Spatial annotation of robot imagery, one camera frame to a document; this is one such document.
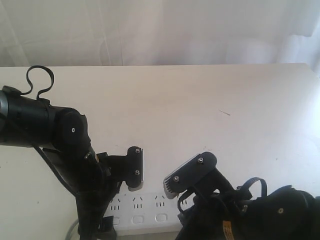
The white power strip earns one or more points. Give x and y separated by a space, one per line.
144 213

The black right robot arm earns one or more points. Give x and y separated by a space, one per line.
247 212

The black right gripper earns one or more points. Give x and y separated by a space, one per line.
217 208

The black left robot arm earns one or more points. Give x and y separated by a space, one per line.
60 136

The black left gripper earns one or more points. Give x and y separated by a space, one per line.
88 180

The white sheer curtain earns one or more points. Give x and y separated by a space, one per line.
159 32

